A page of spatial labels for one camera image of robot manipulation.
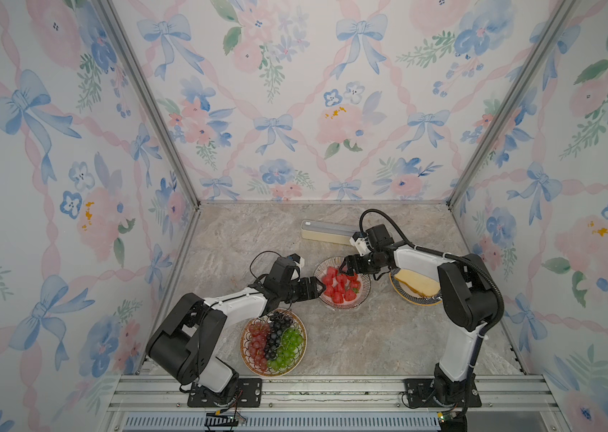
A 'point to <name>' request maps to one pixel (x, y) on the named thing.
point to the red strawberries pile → (339, 286)
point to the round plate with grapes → (245, 350)
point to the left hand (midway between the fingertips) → (320, 287)
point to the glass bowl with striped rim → (364, 281)
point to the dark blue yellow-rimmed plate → (409, 294)
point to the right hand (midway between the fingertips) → (351, 267)
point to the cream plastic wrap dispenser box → (323, 230)
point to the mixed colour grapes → (273, 345)
